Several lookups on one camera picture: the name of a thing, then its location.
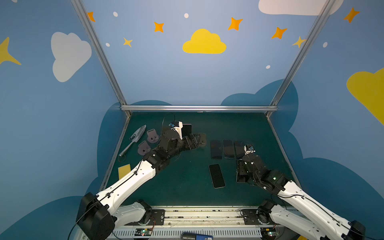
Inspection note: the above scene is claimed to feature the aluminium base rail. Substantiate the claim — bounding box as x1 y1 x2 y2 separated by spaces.
71 205 325 240

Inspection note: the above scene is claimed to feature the pink phone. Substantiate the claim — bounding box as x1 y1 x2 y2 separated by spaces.
182 124 192 138

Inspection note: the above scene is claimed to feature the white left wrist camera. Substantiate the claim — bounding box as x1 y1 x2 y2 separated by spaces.
169 121 183 139

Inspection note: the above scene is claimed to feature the aluminium frame post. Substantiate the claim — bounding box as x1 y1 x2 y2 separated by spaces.
266 0 337 119
71 0 127 106

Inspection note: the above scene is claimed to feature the silver metal garden trowel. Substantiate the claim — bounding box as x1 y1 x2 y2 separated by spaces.
118 125 147 158

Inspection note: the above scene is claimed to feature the green phone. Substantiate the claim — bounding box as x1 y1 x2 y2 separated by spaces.
209 164 226 189

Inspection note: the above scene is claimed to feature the horizontal aluminium frame bar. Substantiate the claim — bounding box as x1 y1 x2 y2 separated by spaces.
121 105 278 112

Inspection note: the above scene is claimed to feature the blue black tool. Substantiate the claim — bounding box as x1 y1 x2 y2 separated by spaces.
181 233 214 240

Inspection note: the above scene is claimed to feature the right aluminium frame post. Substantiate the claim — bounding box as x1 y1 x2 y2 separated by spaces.
266 0 337 119

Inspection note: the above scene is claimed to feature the grey stand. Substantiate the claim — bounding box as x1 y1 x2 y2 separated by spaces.
138 141 151 156
147 129 160 144
196 133 207 148

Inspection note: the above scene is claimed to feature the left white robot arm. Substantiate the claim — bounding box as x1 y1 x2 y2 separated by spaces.
76 134 207 240

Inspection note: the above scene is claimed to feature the left aluminium frame post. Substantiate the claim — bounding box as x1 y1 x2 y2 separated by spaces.
71 0 127 106

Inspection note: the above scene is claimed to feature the yellow sponge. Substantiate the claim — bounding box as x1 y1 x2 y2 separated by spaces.
118 164 131 180

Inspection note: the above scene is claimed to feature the dark phone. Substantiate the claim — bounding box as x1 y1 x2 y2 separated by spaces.
234 141 246 160

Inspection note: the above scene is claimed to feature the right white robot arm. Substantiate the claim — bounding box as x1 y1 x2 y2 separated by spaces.
240 153 367 240

